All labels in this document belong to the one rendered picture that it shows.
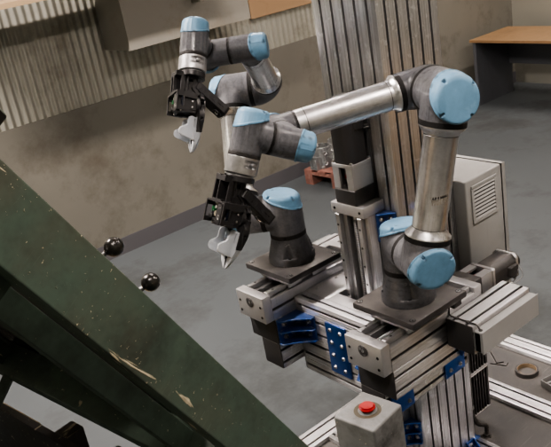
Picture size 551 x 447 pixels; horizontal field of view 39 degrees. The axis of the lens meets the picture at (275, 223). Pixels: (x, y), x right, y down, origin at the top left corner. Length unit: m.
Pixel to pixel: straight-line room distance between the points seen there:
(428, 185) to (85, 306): 0.98
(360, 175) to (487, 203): 0.47
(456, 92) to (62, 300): 1.04
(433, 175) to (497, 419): 1.41
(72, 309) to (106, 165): 4.36
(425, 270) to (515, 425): 1.24
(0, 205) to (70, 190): 4.33
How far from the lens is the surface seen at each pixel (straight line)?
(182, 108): 2.02
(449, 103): 1.82
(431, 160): 1.87
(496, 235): 2.59
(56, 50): 5.32
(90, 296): 1.19
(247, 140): 1.70
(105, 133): 5.48
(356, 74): 2.21
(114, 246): 1.46
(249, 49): 2.16
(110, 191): 5.55
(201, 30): 2.11
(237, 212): 1.72
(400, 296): 2.10
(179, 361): 1.33
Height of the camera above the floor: 2.07
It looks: 21 degrees down
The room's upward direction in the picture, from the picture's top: 10 degrees counter-clockwise
